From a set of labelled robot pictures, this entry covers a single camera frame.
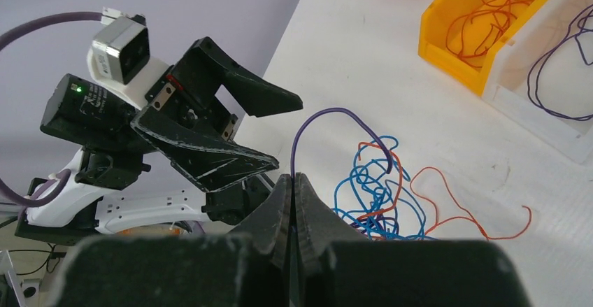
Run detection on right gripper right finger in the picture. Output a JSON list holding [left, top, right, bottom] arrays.
[[294, 173, 531, 306]]

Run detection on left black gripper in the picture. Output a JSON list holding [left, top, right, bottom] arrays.
[[130, 37, 303, 192]]

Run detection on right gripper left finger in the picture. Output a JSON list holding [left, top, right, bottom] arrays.
[[46, 175, 292, 306]]

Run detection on blue thin cable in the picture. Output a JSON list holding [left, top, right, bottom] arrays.
[[332, 135, 436, 242]]

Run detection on orange thin cable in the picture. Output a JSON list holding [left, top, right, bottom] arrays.
[[354, 0, 564, 242]]

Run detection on purple thin cable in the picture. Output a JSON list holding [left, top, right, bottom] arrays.
[[290, 3, 593, 231]]

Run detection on white plastic bin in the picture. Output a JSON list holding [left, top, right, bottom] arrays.
[[482, 0, 592, 164]]

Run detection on yellow plastic bin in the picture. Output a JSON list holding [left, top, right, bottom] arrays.
[[418, 0, 548, 96]]

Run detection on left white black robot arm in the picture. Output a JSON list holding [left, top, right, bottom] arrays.
[[15, 37, 303, 246]]

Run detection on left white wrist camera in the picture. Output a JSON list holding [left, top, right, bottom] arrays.
[[87, 8, 169, 110]]

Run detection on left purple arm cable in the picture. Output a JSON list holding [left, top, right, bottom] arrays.
[[0, 11, 105, 208]]

